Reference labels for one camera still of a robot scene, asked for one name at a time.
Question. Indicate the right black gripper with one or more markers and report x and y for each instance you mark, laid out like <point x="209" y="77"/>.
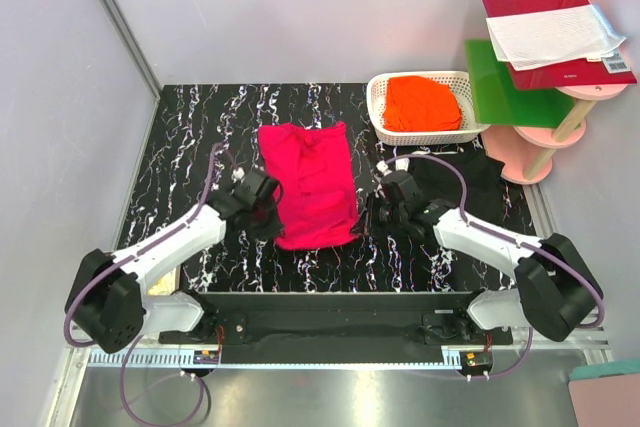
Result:
<point x="375" y="200"/>

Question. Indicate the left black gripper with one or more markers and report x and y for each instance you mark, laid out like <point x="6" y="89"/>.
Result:
<point x="273" y="229"/>

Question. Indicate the magenta t shirt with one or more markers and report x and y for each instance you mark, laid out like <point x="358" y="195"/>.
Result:
<point x="319" y="206"/>

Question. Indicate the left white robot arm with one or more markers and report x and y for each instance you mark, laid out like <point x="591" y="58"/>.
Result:
<point x="110" y="304"/>

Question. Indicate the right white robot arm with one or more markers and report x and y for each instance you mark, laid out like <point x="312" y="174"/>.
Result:
<point x="554" y="294"/>

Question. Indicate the folded black white t shirt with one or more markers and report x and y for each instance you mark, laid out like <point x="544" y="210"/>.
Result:
<point x="482" y="176"/>

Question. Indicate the white plastic basket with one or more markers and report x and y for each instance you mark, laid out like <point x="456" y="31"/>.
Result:
<point x="459" y="84"/>

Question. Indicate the orange t shirt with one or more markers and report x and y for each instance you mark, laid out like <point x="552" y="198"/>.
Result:
<point x="418" y="104"/>

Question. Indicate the illustrated book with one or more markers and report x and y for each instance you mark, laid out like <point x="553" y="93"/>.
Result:
<point x="166" y="285"/>

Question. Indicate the pink wooden shelf stand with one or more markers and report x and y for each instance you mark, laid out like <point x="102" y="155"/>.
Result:
<point x="527" y="151"/>

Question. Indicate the green plastic sheet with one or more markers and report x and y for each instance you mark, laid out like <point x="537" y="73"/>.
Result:
<point x="498" y="102"/>

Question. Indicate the white mesh cloth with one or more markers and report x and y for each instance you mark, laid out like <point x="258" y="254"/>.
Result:
<point x="536" y="40"/>

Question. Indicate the dark red folder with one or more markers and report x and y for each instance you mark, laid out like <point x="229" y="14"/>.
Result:
<point x="607" y="71"/>

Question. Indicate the teal board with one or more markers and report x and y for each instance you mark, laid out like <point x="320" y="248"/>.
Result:
<point x="610" y="369"/>

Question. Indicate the pink board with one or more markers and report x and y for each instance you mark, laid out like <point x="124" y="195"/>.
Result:
<point x="607" y="401"/>

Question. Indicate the white slotted cable duct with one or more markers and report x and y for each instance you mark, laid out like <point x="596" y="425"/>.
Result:
<point x="235" y="357"/>

